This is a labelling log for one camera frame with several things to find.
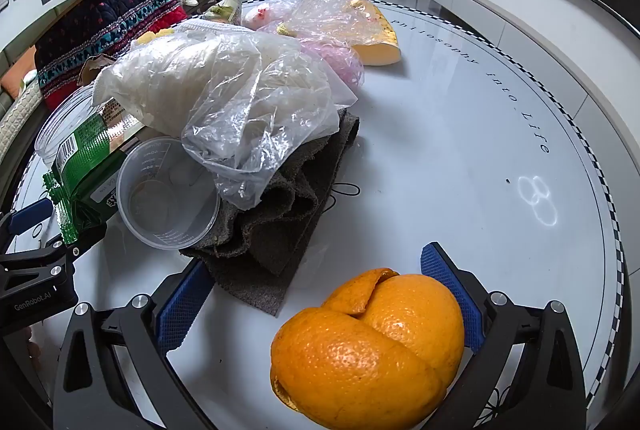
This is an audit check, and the table with patterned quilt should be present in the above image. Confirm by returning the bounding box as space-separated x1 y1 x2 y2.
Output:
34 0 188 111

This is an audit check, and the white quilted sofa cover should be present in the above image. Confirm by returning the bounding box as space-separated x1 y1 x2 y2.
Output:
0 77 51 171

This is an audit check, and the brown paper scrap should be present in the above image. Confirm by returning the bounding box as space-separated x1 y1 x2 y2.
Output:
77 54 118 85

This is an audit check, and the yellow sponge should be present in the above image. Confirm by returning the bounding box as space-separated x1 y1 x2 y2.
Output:
137 28 176 45

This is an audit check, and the green snack packet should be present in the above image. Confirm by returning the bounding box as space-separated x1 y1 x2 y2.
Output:
42 102 146 245

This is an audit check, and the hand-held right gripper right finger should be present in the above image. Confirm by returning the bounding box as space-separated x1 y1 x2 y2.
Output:
420 241 588 430

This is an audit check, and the clear round plastic container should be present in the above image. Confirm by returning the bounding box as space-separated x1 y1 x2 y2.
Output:
34 84 108 168

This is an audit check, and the gold corn snack packet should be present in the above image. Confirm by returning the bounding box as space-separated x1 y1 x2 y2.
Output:
202 0 243 23

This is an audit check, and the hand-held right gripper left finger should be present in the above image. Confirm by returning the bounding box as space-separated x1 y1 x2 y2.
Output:
52 257 221 430

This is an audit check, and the white red plastic wrapper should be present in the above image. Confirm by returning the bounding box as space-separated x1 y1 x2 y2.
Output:
241 2 296 30

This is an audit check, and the person's left hand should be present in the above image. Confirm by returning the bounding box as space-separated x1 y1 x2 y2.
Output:
20 325 48 366

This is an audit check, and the clear plastic measuring cup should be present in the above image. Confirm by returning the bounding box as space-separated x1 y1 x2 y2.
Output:
116 137 221 251

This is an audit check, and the large clear crumpled plastic bag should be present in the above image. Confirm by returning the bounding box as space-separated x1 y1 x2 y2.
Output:
182 34 358 211

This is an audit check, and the orange cushion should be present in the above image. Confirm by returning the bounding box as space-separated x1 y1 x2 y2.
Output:
0 54 38 103

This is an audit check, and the grey cloth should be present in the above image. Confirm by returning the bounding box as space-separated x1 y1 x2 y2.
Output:
179 107 361 317

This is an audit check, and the orange peel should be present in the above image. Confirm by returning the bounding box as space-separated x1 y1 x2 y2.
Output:
270 267 466 430

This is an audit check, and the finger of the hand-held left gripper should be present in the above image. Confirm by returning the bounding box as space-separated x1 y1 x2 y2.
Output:
0 199 55 243
47 225 108 259

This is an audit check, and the white television cabinet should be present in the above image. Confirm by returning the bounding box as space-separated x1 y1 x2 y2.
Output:
420 0 640 121

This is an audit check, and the pink plastic bag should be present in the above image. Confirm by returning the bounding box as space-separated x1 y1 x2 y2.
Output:
300 37 366 90

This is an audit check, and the white pleated face mask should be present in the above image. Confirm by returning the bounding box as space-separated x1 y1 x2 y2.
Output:
175 20 251 36

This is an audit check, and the white textured plastic bag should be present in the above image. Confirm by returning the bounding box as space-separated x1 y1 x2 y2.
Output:
92 32 311 138

